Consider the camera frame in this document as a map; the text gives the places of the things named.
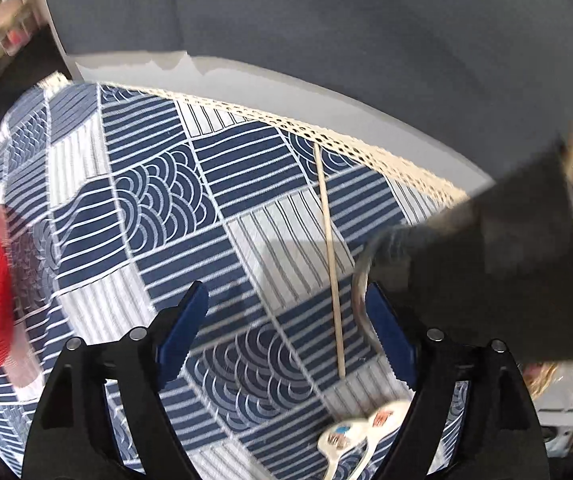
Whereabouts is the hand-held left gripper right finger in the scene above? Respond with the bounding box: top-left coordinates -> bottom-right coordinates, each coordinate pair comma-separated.
365,282 -> 552,480

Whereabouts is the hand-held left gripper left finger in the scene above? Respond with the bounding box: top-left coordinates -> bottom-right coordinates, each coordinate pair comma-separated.
21,280 -> 211,480

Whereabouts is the black metal utensil cup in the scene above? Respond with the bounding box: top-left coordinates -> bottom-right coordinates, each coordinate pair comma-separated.
351,142 -> 573,364

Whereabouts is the white spoon red print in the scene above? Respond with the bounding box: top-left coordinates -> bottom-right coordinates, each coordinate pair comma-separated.
350,399 -> 412,480

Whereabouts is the white spoon blue print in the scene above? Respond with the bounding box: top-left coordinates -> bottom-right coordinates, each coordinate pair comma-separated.
315,418 -> 370,480

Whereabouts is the blue white patterned tablecloth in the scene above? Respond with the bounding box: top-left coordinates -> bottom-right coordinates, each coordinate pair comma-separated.
0,73 -> 473,480

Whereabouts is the blue grey backdrop sheet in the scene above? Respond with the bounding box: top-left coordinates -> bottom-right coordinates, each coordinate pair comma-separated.
36,0 -> 573,196

